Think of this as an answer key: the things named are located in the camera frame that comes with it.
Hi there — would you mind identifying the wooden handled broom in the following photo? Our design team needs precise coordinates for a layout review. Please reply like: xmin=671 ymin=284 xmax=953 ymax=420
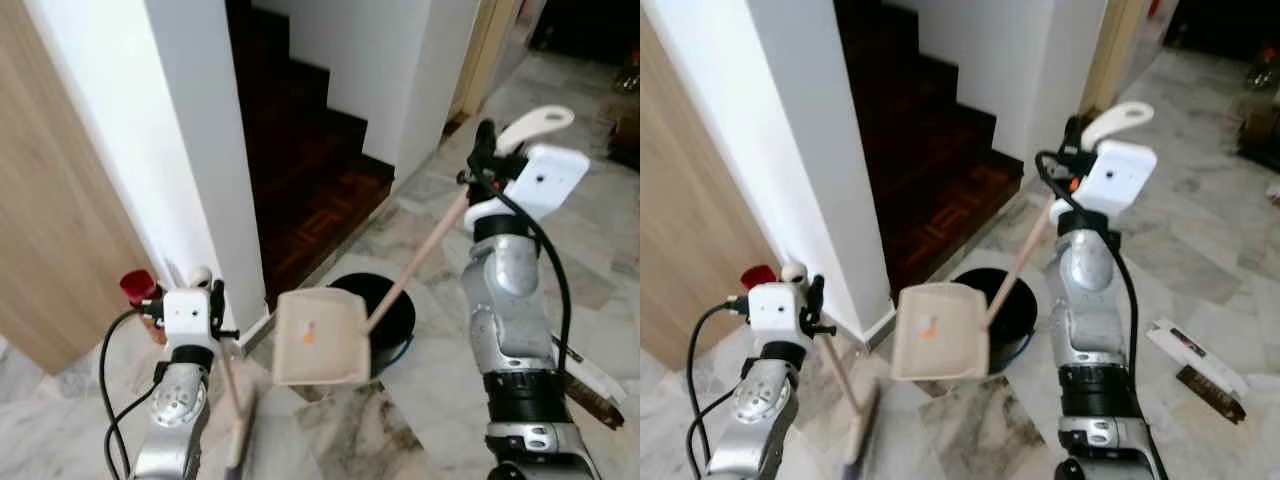
xmin=780 ymin=260 xmax=883 ymax=471
xmin=188 ymin=265 xmax=259 ymax=476

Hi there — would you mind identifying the white flat carton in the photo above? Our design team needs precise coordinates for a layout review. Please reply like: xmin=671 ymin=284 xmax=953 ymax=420
xmin=1145 ymin=317 xmax=1251 ymax=399
xmin=553 ymin=338 xmax=629 ymax=403

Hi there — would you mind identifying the wooden door frame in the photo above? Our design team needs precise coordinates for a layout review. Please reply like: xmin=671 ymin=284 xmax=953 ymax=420
xmin=1078 ymin=0 xmax=1151 ymax=116
xmin=447 ymin=0 xmax=523 ymax=126

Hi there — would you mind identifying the black round bucket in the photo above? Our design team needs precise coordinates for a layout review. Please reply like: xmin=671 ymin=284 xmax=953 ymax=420
xmin=950 ymin=266 xmax=1040 ymax=377
xmin=324 ymin=271 xmax=417 ymax=380

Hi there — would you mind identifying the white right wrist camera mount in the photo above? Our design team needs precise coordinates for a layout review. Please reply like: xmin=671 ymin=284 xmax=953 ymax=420
xmin=464 ymin=144 xmax=591 ymax=233
xmin=1050 ymin=140 xmax=1159 ymax=227

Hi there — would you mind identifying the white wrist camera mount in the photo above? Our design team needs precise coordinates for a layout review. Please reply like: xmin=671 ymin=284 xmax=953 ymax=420
xmin=747 ymin=283 xmax=810 ymax=346
xmin=1050 ymin=140 xmax=1159 ymax=227
xmin=464 ymin=144 xmax=591 ymax=233
xmin=162 ymin=288 xmax=214 ymax=347

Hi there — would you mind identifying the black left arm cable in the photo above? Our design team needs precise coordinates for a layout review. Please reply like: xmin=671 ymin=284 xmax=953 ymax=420
xmin=98 ymin=306 xmax=169 ymax=480
xmin=685 ymin=300 xmax=751 ymax=480

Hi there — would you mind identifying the dark wooden staircase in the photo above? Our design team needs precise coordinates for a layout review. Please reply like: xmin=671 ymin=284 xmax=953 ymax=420
xmin=224 ymin=0 xmax=398 ymax=313
xmin=833 ymin=0 xmax=1026 ymax=301

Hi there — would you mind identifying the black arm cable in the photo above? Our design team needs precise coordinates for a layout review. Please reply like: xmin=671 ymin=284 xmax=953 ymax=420
xmin=1034 ymin=150 xmax=1141 ymax=351
xmin=98 ymin=306 xmax=169 ymax=480
xmin=685 ymin=300 xmax=751 ymax=480
xmin=494 ymin=186 xmax=573 ymax=353

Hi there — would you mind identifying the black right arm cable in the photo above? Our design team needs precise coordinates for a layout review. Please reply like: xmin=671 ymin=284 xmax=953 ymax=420
xmin=1034 ymin=150 xmax=1141 ymax=351
xmin=494 ymin=186 xmax=573 ymax=353

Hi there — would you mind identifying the beige long handled dustpan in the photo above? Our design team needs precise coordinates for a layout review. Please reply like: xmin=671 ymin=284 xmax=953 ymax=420
xmin=271 ymin=104 xmax=577 ymax=388
xmin=890 ymin=100 xmax=1156 ymax=383

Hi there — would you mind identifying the light wooden cabinet panel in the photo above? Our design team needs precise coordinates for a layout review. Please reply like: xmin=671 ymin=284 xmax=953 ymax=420
xmin=0 ymin=0 xmax=159 ymax=377
xmin=640 ymin=10 xmax=776 ymax=373

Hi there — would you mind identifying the dark wooden furniture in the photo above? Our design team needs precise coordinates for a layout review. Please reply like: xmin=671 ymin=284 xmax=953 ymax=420
xmin=604 ymin=58 xmax=641 ymax=171
xmin=1236 ymin=55 xmax=1280 ymax=163

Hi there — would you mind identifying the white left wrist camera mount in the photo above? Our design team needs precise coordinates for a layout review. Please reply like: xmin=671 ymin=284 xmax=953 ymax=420
xmin=162 ymin=288 xmax=214 ymax=347
xmin=747 ymin=283 xmax=810 ymax=346

